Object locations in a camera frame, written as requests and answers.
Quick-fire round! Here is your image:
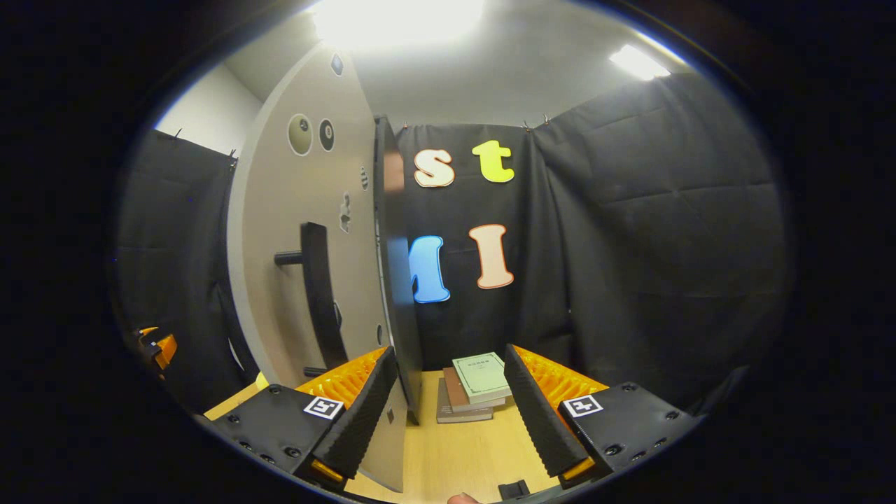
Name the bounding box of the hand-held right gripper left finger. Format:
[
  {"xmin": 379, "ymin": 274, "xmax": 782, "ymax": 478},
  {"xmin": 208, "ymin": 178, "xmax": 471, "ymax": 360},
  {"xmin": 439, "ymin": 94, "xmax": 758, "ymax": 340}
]
[{"xmin": 203, "ymin": 346, "xmax": 398, "ymax": 491}]

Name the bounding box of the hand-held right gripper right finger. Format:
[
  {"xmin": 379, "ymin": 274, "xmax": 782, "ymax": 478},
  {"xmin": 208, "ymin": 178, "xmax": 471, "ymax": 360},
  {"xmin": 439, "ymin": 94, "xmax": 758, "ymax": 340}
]
[{"xmin": 503, "ymin": 343, "xmax": 703, "ymax": 491}]

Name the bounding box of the black door handle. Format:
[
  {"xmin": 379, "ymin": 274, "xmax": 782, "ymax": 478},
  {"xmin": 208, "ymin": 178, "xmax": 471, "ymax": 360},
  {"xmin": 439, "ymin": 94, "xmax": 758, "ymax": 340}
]
[{"xmin": 274, "ymin": 222, "xmax": 349, "ymax": 379}]

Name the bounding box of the beige cabinet door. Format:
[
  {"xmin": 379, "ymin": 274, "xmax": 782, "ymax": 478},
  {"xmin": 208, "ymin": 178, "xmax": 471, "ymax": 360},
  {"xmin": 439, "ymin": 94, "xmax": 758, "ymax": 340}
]
[{"xmin": 227, "ymin": 42, "xmax": 408, "ymax": 493}]

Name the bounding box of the green book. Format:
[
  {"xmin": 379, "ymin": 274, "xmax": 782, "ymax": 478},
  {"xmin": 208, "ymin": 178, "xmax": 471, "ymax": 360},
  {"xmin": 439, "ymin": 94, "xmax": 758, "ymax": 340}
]
[{"xmin": 451, "ymin": 352, "xmax": 512, "ymax": 405}]

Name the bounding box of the black backdrop cloth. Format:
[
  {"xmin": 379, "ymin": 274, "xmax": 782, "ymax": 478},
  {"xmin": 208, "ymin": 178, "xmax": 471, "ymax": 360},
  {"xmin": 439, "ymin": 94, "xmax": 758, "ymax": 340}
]
[{"xmin": 112, "ymin": 70, "xmax": 795, "ymax": 414}]

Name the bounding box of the small ceiling light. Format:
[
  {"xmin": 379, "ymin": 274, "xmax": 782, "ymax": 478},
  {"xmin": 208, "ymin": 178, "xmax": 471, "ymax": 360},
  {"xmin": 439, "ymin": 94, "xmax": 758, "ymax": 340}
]
[{"xmin": 608, "ymin": 44, "xmax": 671, "ymax": 81}]

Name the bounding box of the large ceiling light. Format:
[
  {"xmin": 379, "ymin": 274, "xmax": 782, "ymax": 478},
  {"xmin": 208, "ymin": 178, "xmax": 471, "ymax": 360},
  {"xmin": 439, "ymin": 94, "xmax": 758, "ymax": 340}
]
[{"xmin": 311, "ymin": 0, "xmax": 487, "ymax": 51}]

